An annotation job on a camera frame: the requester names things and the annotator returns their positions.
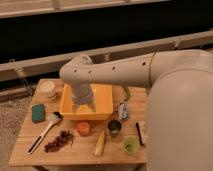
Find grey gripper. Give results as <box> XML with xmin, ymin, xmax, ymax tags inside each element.
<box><xmin>70</xmin><ymin>84</ymin><xmax>96</xmax><ymax>113</ymax></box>

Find green pepper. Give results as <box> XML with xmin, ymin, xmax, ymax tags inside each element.
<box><xmin>122</xmin><ymin>86</ymin><xmax>131</xmax><ymax>101</ymax></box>

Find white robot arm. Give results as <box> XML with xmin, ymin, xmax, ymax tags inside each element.
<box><xmin>60</xmin><ymin>49</ymin><xmax>213</xmax><ymax>171</ymax></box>

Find metal cup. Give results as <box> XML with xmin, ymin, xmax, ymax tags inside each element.
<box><xmin>108</xmin><ymin>120</ymin><xmax>122</xmax><ymax>137</ymax></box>

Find green plastic cup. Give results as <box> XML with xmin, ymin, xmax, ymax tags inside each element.
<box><xmin>123</xmin><ymin>137</ymin><xmax>140</xmax><ymax>155</ymax></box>

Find yellow plastic bin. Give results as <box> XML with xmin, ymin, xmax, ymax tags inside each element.
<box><xmin>59</xmin><ymin>84</ymin><xmax>113</xmax><ymax>121</ymax></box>

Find cream stacked bowls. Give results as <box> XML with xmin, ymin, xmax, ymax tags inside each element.
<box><xmin>39</xmin><ymin>81</ymin><xmax>56</xmax><ymax>99</ymax></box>

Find white dish brush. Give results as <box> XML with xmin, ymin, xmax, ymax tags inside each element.
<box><xmin>27</xmin><ymin>112</ymin><xmax>63</xmax><ymax>155</ymax></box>

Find bunch of purple grapes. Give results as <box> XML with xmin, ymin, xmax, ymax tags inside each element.
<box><xmin>44</xmin><ymin>130</ymin><xmax>74</xmax><ymax>153</ymax></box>

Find green sponge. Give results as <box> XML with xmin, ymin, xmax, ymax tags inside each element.
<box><xmin>31</xmin><ymin>104</ymin><xmax>45</xmax><ymax>123</ymax></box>

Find wooden table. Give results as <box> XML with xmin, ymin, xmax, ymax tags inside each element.
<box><xmin>9</xmin><ymin>87</ymin><xmax>147</xmax><ymax>166</ymax></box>

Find yellow corn cob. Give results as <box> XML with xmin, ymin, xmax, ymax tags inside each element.
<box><xmin>94</xmin><ymin>132</ymin><xmax>106</xmax><ymax>156</ymax></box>

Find black and white eraser block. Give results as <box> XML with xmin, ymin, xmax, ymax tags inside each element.
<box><xmin>135</xmin><ymin>122</ymin><xmax>146</xmax><ymax>146</ymax></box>

